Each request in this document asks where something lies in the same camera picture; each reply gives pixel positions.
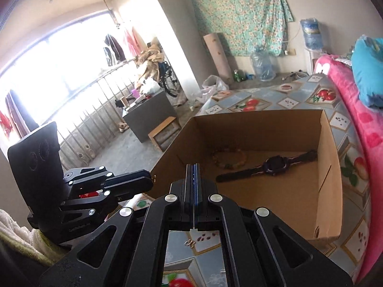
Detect blue water bottle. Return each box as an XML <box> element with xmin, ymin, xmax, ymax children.
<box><xmin>300</xmin><ymin>18</ymin><xmax>322</xmax><ymax>51</ymax></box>

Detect wheelchair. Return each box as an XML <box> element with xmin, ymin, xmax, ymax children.
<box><xmin>157</xmin><ymin>57</ymin><xmax>181</xmax><ymax>98</ymax></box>

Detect purple smartwatch black strap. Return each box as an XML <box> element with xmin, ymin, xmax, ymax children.
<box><xmin>215</xmin><ymin>149</ymin><xmax>318</xmax><ymax>183</ymax></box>

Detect metal railing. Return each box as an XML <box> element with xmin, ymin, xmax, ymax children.
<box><xmin>57</xmin><ymin>60</ymin><xmax>141</xmax><ymax>168</ymax></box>

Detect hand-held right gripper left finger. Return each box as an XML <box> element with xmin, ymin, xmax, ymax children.
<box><xmin>39</xmin><ymin>164</ymin><xmax>196</xmax><ymax>287</ymax></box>

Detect blue pillow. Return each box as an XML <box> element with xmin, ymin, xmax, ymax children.
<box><xmin>350</xmin><ymin>37</ymin><xmax>383</xmax><ymax>108</ymax></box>

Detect beige clothes pile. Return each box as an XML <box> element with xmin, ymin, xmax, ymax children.
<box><xmin>135</xmin><ymin>39</ymin><xmax>165</xmax><ymax>81</ymax></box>

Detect white shoes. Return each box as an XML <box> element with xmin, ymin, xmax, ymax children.
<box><xmin>77</xmin><ymin>145</ymin><xmax>97</xmax><ymax>159</ymax></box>

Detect wooden stool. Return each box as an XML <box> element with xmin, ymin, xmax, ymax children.
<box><xmin>148</xmin><ymin>116</ymin><xmax>181</xmax><ymax>152</ymax></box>

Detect white water dispenser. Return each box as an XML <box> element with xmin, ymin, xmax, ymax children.
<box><xmin>308</xmin><ymin>49</ymin><xmax>324</xmax><ymax>74</ymax></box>

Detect brown cardboard box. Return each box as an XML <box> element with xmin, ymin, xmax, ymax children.
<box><xmin>150</xmin><ymin>110</ymin><xmax>343</xmax><ymax>241</ymax></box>

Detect grey cabinet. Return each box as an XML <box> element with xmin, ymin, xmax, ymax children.
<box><xmin>123</xmin><ymin>91</ymin><xmax>178</xmax><ymax>142</ymax></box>

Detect pink blanket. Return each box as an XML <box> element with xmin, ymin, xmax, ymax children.
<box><xmin>313</xmin><ymin>54</ymin><xmax>383</xmax><ymax>284</ymax></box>

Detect white fluffy cloth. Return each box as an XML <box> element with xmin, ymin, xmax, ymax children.
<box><xmin>0</xmin><ymin>209</ymin><xmax>60</xmax><ymax>266</ymax></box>

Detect white plastic bag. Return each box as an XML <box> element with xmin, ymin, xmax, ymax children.
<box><xmin>139</xmin><ymin>78</ymin><xmax>160</xmax><ymax>96</ymax></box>
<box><xmin>202</xmin><ymin>75</ymin><xmax>229</xmax><ymax>102</ymax></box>

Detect multicolour bead bracelet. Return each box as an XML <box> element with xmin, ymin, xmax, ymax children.
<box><xmin>211</xmin><ymin>148</ymin><xmax>247</xmax><ymax>169</ymax></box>

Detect green floral cloth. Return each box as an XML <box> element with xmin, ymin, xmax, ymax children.
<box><xmin>191</xmin><ymin>0</ymin><xmax>294</xmax><ymax>57</ymax></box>

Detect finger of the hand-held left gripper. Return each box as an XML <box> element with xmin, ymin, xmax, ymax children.
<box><xmin>60</xmin><ymin>187</ymin><xmax>153</xmax><ymax>219</ymax></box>
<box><xmin>63</xmin><ymin>166</ymin><xmax>153</xmax><ymax>193</ymax></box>

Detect pink hanging garment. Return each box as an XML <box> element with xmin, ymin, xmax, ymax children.
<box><xmin>123</xmin><ymin>27</ymin><xmax>144</xmax><ymax>57</ymax></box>

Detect dark hanging jacket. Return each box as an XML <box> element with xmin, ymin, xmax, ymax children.
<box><xmin>103</xmin><ymin>34</ymin><xmax>126</xmax><ymax>66</ymax></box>

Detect dark curtain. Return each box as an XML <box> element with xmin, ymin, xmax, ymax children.
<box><xmin>0</xmin><ymin>90</ymin><xmax>39</xmax><ymax>139</ymax></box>

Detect empty clear water jug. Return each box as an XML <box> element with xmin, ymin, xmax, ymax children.
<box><xmin>251</xmin><ymin>51</ymin><xmax>276</xmax><ymax>82</ymax></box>

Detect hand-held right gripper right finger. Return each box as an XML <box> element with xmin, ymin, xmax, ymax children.
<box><xmin>195</xmin><ymin>164</ymin><xmax>354</xmax><ymax>287</ymax></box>

